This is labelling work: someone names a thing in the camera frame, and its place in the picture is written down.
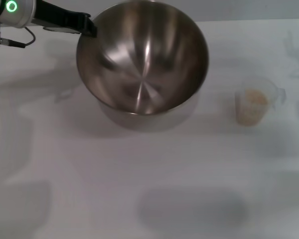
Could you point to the uncooked rice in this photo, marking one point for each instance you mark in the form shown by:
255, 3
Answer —
256, 98

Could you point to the stainless steel mixing bowl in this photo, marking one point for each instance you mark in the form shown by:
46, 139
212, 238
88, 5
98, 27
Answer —
144, 64

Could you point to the clear plastic measuring cup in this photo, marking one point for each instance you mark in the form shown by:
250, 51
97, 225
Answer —
241, 112

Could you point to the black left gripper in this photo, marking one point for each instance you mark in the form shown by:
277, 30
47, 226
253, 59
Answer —
61, 20

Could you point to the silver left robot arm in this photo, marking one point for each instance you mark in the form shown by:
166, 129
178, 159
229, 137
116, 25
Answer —
22, 15

